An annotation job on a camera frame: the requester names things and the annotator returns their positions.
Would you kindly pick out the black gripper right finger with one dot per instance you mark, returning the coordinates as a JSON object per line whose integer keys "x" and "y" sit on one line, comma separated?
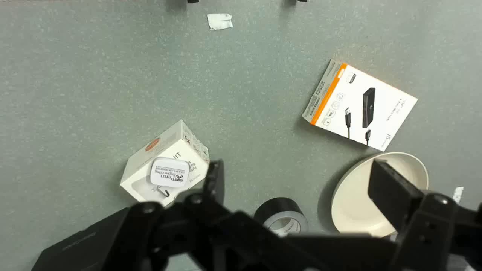
{"x": 430, "y": 227}

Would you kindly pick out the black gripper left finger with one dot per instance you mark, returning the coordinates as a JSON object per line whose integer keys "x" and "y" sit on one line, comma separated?
{"x": 213, "y": 189}

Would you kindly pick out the black tape roll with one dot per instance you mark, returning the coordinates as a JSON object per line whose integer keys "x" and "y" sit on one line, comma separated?
{"x": 282, "y": 216}

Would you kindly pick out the cream round plate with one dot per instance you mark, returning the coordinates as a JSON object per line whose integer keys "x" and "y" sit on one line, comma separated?
{"x": 351, "y": 209}

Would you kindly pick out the white paper label scrap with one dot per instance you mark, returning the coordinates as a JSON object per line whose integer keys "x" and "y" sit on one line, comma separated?
{"x": 458, "y": 194}
{"x": 220, "y": 22}

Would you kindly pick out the small white cube box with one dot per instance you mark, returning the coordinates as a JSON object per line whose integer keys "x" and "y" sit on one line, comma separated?
{"x": 168, "y": 166}

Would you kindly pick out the white orange flat product box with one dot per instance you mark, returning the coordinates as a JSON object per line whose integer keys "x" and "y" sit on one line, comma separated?
{"x": 357, "y": 106}

